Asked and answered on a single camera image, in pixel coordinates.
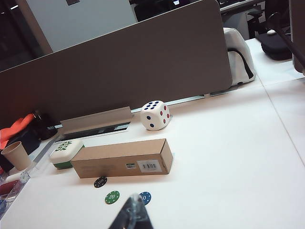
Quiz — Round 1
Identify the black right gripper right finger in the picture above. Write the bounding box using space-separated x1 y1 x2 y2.
131 193 156 229

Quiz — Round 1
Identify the white green mahjong tile box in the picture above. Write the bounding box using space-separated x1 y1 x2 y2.
49 139 84 170

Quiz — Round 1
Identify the clear plastic box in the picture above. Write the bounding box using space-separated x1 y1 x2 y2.
0 171 32 217

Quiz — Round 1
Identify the orange cloth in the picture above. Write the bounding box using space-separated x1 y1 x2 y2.
0 113 34 149

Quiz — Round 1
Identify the brown cardboard box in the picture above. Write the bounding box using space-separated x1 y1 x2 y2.
70 138 174 179

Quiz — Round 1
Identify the beige paper cup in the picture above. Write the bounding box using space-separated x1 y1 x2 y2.
0 141 32 171

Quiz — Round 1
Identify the black padded pouch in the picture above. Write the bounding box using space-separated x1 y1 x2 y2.
258 33 294 61

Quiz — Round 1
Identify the blue poker chip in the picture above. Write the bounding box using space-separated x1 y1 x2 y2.
138 191 152 206

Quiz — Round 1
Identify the black poker chip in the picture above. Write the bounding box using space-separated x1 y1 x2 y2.
93 176 108 188

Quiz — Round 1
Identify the narrow brown desk divider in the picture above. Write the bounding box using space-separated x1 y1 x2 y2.
289 0 305 73

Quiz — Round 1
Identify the white bag with black strap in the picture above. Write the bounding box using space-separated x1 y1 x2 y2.
223 27 257 86

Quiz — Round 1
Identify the dark office chair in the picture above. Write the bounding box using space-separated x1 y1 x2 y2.
246 6 268 39

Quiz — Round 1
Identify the wide brown desk divider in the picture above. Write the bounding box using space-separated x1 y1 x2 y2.
0 0 233 130

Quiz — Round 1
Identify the green poker chip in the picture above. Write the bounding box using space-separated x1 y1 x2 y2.
104 189 121 205

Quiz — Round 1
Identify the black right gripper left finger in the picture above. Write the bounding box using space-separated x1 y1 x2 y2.
112 193 135 229

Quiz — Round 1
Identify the grey cable tray lid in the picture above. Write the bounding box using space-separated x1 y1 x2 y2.
59 106 132 137

